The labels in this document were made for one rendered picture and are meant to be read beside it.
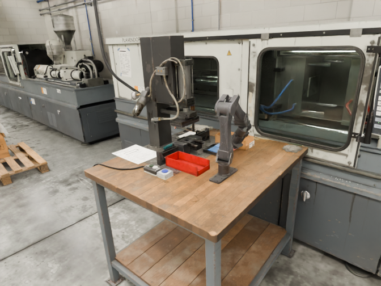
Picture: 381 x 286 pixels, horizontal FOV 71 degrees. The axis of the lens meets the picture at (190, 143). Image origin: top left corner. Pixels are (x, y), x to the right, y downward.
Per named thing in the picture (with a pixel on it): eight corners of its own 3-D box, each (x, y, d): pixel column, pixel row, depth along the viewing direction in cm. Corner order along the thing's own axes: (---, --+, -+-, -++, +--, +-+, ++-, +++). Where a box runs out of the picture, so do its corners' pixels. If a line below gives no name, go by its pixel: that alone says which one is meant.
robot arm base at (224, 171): (208, 167, 144) (219, 171, 140) (228, 155, 158) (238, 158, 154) (208, 180, 147) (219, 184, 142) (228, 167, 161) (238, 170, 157)
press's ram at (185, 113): (183, 132, 170) (180, 84, 159) (155, 126, 186) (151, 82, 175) (200, 125, 183) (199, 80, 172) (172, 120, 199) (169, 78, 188)
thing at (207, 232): (216, 379, 137) (216, 235, 105) (105, 280, 197) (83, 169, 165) (295, 251, 217) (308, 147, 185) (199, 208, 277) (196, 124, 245)
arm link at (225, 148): (222, 156, 154) (221, 100, 142) (233, 158, 151) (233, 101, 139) (217, 160, 150) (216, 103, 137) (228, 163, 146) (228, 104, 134)
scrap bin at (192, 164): (197, 176, 151) (197, 167, 149) (165, 165, 166) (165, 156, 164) (210, 168, 160) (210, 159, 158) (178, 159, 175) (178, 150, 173)
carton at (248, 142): (245, 151, 184) (245, 141, 181) (215, 144, 199) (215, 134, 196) (254, 146, 193) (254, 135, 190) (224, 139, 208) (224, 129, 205)
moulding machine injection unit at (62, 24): (28, 78, 594) (12, 15, 549) (66, 74, 650) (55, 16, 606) (82, 88, 429) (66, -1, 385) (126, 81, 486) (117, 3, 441)
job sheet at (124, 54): (119, 76, 326) (115, 47, 314) (120, 76, 327) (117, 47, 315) (132, 78, 310) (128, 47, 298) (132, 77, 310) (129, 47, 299)
